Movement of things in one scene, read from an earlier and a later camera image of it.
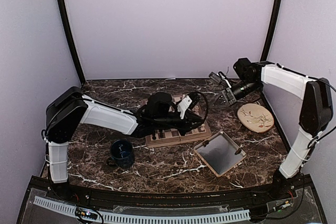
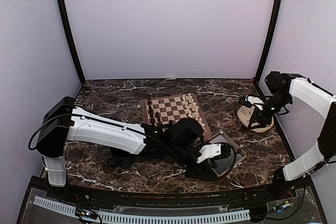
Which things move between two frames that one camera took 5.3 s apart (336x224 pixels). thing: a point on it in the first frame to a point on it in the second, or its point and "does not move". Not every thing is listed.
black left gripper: [190, 117] to [200, 171]
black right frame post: [269, 43] does not move
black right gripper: [228, 101] to [258, 116]
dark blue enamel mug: [122, 154] does not move
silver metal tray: [220, 152] does not move
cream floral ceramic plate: [255, 117] does not move
